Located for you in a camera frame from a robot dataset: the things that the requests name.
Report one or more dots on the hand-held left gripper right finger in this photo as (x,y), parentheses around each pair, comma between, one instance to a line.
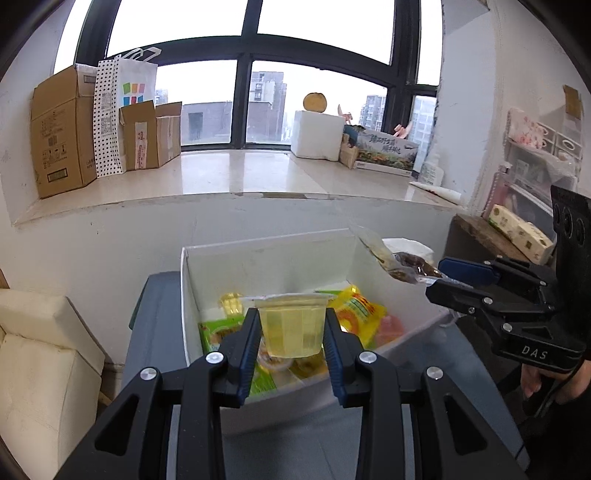
(334,355)

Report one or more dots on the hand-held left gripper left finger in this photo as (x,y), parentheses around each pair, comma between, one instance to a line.
(249,355)

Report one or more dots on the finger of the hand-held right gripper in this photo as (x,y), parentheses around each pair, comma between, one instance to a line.
(461,295)
(466,271)

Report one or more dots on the large yellow jelly cup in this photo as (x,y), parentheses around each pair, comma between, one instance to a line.
(288,327)

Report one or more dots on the clear packet of brown snacks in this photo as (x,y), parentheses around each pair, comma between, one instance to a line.
(411,268)

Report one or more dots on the white cardboard box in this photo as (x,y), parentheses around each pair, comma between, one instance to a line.
(277,263)

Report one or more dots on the person's right forearm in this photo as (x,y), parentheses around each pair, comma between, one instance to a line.
(570,443)

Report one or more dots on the person's right hand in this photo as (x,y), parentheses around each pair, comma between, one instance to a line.
(531,384)

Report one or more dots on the small olive snack packet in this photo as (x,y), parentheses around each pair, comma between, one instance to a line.
(310,367)

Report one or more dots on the round brown snack cup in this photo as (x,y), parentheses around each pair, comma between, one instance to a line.
(276,364)

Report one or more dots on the large green snack packet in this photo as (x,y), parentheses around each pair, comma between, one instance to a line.
(214,333)

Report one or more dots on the yellow snack packet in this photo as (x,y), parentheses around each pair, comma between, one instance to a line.
(358,309)

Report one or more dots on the small yellow jelly cup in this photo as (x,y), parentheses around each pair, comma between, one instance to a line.
(231,303)

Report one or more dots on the pink jelly cup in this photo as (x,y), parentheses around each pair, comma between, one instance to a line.
(390,327)

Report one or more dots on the small green snack packet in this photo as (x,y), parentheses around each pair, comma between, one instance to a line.
(328,291)

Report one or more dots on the pink patterned folder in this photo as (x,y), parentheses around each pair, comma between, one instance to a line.
(495,194)

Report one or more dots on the white tube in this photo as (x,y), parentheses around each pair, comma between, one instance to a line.
(436,191)

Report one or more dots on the white pouch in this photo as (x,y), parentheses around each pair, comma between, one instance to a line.
(431,173)

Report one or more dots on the long printed carton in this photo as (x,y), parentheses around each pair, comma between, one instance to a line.
(388,154)

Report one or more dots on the white plastic drawer organiser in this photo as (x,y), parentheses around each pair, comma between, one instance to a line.
(549,152)

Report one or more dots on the pink toy figure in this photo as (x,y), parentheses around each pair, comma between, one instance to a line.
(402,130)
(344,114)

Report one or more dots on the small brown paper bag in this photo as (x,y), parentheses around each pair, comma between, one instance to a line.
(348,154)

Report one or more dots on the white foam box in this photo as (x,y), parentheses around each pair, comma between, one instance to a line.
(316,136)

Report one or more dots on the cream foam block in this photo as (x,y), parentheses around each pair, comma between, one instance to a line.
(41,318)
(41,397)

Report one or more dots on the orange round fruit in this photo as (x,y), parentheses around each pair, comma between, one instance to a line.
(315,102)

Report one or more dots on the open brown cardboard box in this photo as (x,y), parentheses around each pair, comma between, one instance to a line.
(138,138)

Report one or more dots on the polka dot paper bag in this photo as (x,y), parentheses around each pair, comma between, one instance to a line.
(108,124)

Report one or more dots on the tall brown cardboard box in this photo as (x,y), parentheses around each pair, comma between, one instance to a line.
(57,138)

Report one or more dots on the white bag with coloured squares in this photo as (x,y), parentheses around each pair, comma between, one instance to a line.
(136,78)

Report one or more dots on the brown paper wall note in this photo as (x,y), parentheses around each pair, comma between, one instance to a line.
(572,101)

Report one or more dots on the black window frame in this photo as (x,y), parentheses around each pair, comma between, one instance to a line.
(241,106)

